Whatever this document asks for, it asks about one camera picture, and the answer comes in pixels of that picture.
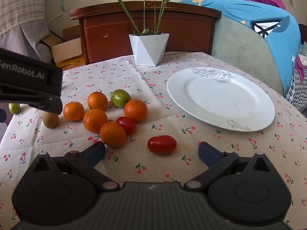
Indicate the blue printed blanket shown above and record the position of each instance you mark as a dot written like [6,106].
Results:
[283,45]

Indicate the green sofa armrest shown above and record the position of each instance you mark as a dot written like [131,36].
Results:
[239,48]

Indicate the checkered beige cloth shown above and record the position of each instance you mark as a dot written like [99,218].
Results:
[19,12]

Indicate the green mango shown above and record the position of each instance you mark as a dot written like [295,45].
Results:
[120,98]

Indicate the small green fruit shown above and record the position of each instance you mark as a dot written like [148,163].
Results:
[14,108]

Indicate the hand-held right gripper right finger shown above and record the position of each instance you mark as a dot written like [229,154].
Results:
[208,153]

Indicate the cardboard box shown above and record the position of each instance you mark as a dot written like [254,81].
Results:
[67,51]

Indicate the green leafy plant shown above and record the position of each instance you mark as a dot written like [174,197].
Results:
[146,4]

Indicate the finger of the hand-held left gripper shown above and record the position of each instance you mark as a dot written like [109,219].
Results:
[54,106]

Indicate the houndstooth cloth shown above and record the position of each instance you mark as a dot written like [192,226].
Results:
[297,93]

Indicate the red tomato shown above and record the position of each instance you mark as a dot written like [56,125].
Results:
[127,124]
[162,144]

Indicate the cherry print tablecloth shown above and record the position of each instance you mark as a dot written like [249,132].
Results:
[153,88]

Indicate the orange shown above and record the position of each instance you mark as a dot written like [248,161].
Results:
[73,111]
[97,100]
[95,120]
[135,110]
[112,135]

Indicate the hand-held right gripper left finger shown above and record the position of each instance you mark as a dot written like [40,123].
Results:
[94,152]

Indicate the brown kiwi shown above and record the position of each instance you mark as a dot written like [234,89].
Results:
[50,120]

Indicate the white faceted plant pot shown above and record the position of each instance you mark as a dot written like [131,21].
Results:
[147,50]

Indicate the white plate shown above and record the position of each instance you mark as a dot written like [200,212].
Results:
[220,100]

